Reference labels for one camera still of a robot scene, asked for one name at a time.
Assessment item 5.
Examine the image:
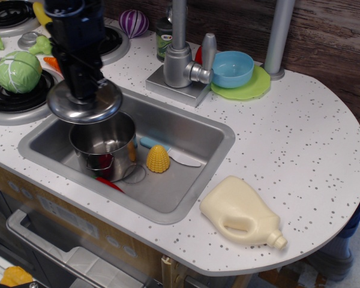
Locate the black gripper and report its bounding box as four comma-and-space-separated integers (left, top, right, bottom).
46, 11, 105, 100

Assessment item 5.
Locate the steel pot lid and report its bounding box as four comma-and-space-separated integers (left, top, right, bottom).
46, 80, 123, 125

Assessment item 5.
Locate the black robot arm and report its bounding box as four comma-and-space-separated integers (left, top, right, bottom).
44, 1, 106, 101

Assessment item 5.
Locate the steel pot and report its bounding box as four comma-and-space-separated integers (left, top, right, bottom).
69, 111, 137, 182

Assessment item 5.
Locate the orange toy carrot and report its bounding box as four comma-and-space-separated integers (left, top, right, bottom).
43, 57, 61, 72

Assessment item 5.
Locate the back right stove burner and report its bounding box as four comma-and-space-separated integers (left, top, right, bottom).
99, 25, 130, 65

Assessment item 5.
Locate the stove burner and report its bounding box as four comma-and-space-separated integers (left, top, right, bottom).
99, 25, 130, 65
0, 69, 63, 126
0, 1, 40, 37

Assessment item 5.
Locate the front left stove burner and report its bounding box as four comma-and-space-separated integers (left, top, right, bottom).
0, 69, 63, 126

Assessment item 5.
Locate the green toy broccoli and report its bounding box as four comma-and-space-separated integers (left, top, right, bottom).
28, 35, 52, 55

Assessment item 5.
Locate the green toy cabbage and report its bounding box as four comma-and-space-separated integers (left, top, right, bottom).
0, 51, 43, 94

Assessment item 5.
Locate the silver stove knob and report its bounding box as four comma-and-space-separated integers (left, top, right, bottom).
17, 31, 41, 50

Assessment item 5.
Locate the yellow toy squash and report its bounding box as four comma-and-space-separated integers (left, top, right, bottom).
32, 2, 52, 27

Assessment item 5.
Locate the purple striped toy onion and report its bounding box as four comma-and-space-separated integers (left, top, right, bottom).
118, 10, 149, 39

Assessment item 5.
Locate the silver toy faucet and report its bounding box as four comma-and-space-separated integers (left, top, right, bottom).
146, 0, 217, 107

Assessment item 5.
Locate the red toy chili pepper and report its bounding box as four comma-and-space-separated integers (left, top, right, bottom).
95, 176, 123, 193

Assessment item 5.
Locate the back left stove burner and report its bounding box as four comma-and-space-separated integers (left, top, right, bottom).
0, 1, 40, 37

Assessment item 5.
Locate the green toy spice jar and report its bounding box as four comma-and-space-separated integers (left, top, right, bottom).
155, 17, 172, 62

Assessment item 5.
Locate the yellow toy corn piece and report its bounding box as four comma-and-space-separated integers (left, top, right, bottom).
146, 145, 170, 173

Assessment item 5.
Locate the silver toy sink basin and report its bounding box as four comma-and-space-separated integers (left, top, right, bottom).
18, 89, 235, 224

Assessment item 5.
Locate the red toy behind faucet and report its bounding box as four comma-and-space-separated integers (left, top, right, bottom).
194, 46, 203, 65

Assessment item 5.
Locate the blue toy bowl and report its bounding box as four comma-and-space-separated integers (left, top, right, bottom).
212, 51, 254, 88

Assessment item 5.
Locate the green toy plate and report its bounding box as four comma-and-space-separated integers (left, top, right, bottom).
211, 65, 271, 100

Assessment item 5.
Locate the cream toy detergent jug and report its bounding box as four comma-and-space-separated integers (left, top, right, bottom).
199, 176, 287, 250

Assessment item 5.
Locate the yellow toy in basket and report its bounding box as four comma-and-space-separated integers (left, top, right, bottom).
0, 266, 33, 287

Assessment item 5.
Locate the grey support pole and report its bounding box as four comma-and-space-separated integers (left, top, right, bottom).
263, 0, 295, 80

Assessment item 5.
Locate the person leg with shoe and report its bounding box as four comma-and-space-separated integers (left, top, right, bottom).
307, 203, 360, 281

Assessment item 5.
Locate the blue handled toy knife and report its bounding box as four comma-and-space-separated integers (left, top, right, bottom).
140, 137, 201, 167

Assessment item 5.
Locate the silver oven door handle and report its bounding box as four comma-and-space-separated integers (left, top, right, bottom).
7, 209, 160, 287

